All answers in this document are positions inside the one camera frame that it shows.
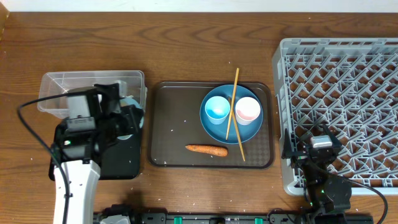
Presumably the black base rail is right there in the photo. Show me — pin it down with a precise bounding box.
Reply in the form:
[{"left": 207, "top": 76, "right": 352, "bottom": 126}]
[{"left": 93, "top": 212, "right": 374, "bottom": 224}]

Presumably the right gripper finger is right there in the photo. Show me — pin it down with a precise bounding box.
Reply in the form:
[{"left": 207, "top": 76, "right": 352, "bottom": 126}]
[
  {"left": 281, "top": 129, "right": 294, "bottom": 159},
  {"left": 322, "top": 124, "right": 341, "bottom": 149}
]

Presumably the wooden chopstick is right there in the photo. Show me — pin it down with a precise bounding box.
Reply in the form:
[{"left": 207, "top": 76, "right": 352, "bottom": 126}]
[
  {"left": 226, "top": 68, "right": 239, "bottom": 140},
  {"left": 231, "top": 110, "right": 246, "bottom": 162}
]

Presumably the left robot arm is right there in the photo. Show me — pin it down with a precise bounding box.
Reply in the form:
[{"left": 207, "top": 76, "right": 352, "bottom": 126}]
[{"left": 51, "top": 82, "right": 144, "bottom": 223}]

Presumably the dark blue plate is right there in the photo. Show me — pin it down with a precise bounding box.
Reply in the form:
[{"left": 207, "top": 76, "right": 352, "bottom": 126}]
[{"left": 200, "top": 84, "right": 264, "bottom": 144}]

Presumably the black plastic tray bin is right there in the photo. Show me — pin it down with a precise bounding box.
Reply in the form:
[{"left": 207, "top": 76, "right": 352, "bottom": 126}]
[{"left": 49, "top": 124, "right": 144, "bottom": 181}]

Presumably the white pink cup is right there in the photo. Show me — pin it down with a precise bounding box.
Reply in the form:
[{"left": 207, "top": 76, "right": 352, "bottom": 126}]
[{"left": 235, "top": 97, "right": 261, "bottom": 126}]

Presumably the upper wooden chopstick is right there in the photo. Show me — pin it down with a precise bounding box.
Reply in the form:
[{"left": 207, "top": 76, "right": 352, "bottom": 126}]
[{"left": 226, "top": 68, "right": 239, "bottom": 140}]

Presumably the grey dishwasher rack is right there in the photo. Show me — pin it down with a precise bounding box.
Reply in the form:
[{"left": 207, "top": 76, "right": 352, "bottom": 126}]
[{"left": 272, "top": 38, "right": 397, "bottom": 195}]

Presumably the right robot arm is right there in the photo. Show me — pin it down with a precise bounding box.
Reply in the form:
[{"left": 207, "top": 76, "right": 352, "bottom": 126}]
[{"left": 281, "top": 125, "right": 352, "bottom": 223}]

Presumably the light blue rice bowl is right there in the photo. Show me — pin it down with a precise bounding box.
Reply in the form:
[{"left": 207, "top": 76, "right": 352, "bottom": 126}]
[{"left": 118, "top": 97, "right": 145, "bottom": 140}]

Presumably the light blue cup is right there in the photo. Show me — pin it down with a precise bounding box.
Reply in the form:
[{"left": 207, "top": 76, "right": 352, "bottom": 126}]
[{"left": 205, "top": 96, "right": 230, "bottom": 125}]

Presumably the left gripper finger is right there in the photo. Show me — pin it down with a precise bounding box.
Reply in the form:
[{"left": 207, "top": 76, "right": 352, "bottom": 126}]
[
  {"left": 94, "top": 83, "right": 121, "bottom": 115},
  {"left": 121, "top": 105, "right": 144, "bottom": 135}
]

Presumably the clear plastic bin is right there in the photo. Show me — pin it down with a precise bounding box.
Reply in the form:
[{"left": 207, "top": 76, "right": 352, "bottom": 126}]
[{"left": 37, "top": 70, "right": 147, "bottom": 120}]

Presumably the orange carrot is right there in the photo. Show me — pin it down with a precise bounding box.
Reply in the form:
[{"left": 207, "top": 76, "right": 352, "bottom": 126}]
[{"left": 185, "top": 144, "right": 228, "bottom": 157}]

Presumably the lower wooden chopstick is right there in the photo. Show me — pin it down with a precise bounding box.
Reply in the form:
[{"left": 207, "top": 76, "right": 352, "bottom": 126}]
[{"left": 231, "top": 110, "right": 246, "bottom": 162}]

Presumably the brown serving tray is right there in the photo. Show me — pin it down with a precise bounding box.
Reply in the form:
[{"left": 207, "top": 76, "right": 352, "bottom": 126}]
[{"left": 147, "top": 82, "right": 275, "bottom": 169}]

